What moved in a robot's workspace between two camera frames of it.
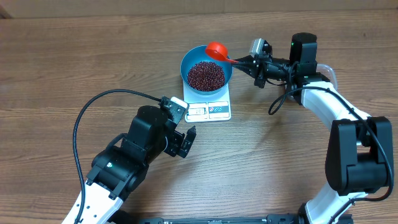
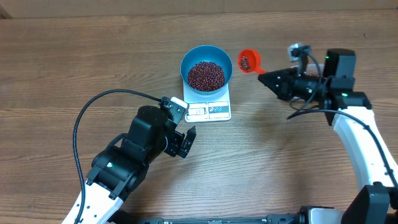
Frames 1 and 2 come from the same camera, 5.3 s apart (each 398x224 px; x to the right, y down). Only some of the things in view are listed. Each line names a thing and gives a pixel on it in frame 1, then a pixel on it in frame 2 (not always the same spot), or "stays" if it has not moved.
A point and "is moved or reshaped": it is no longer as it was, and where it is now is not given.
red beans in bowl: x=206 y=76 stays
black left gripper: x=177 y=139 stays
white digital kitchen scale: x=207 y=108 stays
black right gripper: x=261 y=73 to x=285 y=91
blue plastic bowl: x=204 y=74 stays
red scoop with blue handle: x=219 y=50 is moved or reshaped
